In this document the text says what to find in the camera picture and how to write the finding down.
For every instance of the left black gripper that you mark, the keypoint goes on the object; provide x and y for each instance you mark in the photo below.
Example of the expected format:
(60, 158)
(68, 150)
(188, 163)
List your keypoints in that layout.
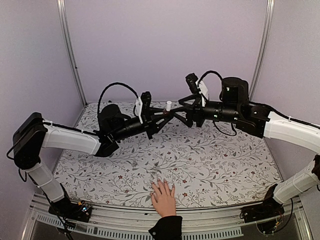
(150, 121)

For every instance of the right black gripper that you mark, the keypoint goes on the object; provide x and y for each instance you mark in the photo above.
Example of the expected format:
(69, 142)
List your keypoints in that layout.
(196, 107)

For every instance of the red nail polish bottle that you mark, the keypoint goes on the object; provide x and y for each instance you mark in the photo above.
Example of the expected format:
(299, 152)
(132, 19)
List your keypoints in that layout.
(166, 113)

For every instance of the black sleeved forearm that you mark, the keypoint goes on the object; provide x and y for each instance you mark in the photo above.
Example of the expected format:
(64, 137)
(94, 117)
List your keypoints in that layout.
(167, 228)

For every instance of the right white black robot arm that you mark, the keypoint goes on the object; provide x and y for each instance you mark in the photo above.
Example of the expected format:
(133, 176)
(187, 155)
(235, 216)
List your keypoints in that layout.
(259, 120)

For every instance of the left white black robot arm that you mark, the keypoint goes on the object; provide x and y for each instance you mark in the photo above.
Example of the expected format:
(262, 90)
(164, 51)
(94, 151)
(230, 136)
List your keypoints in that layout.
(35, 134)

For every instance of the person's hand with painted nails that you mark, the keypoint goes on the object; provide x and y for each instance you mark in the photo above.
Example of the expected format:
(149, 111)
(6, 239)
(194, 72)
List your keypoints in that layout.
(163, 199)

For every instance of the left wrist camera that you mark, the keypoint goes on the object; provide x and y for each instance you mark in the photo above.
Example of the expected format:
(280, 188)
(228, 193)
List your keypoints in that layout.
(143, 105)

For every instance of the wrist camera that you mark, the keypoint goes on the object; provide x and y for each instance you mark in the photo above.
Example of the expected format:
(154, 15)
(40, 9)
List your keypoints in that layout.
(143, 105)
(198, 88)

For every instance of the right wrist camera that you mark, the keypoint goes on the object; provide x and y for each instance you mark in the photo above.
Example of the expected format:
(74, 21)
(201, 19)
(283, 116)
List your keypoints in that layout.
(198, 88)

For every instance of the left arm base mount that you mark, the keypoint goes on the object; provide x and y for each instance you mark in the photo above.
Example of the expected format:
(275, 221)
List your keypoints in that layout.
(80, 211)

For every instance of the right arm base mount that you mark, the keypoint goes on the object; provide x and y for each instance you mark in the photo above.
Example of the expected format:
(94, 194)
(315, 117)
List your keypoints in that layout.
(269, 208)

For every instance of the right aluminium frame post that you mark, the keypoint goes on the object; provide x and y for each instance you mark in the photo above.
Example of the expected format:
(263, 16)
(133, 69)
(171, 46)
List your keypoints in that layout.
(269, 12)

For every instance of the aluminium frame post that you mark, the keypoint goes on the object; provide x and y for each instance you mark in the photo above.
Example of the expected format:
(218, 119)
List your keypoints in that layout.
(269, 12)
(61, 6)

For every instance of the left aluminium frame post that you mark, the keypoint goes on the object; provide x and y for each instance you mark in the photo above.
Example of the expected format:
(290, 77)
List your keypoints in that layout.
(61, 6)

